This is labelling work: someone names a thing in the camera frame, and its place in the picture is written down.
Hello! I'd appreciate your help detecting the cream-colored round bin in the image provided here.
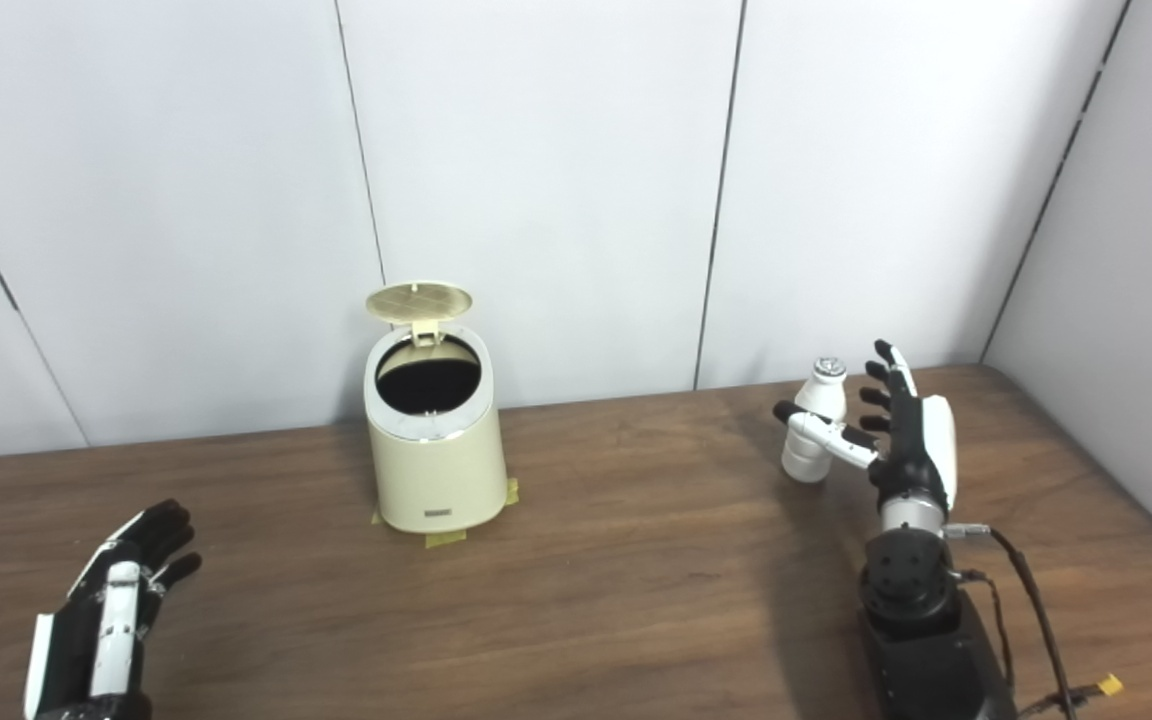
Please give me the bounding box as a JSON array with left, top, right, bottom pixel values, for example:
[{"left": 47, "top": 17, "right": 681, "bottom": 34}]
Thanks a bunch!
[{"left": 363, "top": 322, "right": 510, "bottom": 534}]

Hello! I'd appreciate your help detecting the cream round bin lid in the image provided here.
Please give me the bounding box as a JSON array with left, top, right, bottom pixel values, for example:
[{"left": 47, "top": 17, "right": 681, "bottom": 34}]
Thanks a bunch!
[{"left": 366, "top": 282, "right": 474, "bottom": 348}]

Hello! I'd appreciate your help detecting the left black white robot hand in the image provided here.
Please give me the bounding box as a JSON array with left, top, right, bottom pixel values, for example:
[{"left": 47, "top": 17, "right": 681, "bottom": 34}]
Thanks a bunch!
[{"left": 24, "top": 499, "right": 203, "bottom": 720}]

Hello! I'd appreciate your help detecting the small white plastic bottle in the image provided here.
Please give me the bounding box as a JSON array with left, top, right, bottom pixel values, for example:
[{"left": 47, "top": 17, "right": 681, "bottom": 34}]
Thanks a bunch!
[{"left": 781, "top": 357, "right": 849, "bottom": 484}]

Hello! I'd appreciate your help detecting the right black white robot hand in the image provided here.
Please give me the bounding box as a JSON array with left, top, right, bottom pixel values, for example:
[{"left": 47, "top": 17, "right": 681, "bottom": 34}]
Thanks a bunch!
[{"left": 773, "top": 340, "right": 959, "bottom": 506}]

